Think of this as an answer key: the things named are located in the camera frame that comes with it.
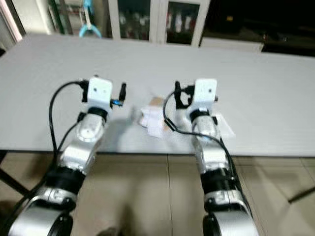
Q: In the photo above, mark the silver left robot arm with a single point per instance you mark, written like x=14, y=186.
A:
x=78, y=152

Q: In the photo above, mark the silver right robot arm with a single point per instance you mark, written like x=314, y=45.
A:
x=214, y=157

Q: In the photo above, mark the clear plastic wrapper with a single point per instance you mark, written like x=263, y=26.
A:
x=226, y=129

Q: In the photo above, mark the white low counter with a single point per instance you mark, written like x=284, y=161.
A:
x=231, y=44

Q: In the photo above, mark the light blue plastic hanger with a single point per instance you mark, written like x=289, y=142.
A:
x=88, y=28

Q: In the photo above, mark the white glass door cabinet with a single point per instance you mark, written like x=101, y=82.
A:
x=160, y=19

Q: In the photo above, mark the grey glass front cabinet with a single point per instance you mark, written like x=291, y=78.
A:
x=66, y=17

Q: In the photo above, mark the black table leg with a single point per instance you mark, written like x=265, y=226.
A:
x=302, y=194
x=15, y=183

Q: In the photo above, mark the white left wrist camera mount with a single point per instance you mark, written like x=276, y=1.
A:
x=100, y=92

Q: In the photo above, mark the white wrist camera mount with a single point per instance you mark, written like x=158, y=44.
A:
x=204, y=93
x=100, y=92

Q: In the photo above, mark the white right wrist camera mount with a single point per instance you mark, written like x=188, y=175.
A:
x=204, y=93

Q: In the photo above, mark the white pink door frame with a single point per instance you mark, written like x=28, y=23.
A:
x=10, y=19

